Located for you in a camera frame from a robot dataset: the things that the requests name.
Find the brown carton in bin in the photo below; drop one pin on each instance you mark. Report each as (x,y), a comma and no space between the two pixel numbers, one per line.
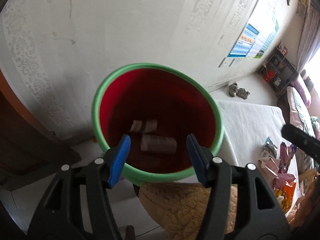
(153,143)

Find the pink snack bag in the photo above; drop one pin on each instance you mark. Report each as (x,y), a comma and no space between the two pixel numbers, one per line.
(276,170)

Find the orange snack bag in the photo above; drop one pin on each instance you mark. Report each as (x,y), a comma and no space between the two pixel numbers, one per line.
(284,195)

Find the silver blue wrapper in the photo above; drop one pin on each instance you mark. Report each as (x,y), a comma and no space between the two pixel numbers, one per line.
(270,149)

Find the pink curtain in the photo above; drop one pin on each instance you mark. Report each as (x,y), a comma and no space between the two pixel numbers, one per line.
(309,40)

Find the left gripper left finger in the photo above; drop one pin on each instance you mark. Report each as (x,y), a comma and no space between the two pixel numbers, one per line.
(58,214)

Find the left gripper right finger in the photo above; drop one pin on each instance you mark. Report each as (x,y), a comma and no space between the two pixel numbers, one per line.
(258,213)

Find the grey slippers on floor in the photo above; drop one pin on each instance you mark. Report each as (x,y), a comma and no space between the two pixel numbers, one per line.
(234,91)

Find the dark shelf unit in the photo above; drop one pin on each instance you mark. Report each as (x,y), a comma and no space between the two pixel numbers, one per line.
(278,71)

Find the bed with plaid quilt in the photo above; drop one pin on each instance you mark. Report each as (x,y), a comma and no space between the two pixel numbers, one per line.
(299,99)

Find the dark wooden furniture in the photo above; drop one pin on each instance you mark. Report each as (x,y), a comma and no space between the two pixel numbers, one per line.
(28,151)

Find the brown plush cushion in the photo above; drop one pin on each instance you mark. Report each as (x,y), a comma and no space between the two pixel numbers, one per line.
(178,208)

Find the blue wall poster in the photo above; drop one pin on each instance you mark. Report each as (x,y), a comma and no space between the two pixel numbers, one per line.
(255,38)

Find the red bin green rim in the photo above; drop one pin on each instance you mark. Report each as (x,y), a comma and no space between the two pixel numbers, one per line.
(175,102)

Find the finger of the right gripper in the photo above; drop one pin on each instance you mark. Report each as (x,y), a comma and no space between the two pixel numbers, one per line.
(305,142)

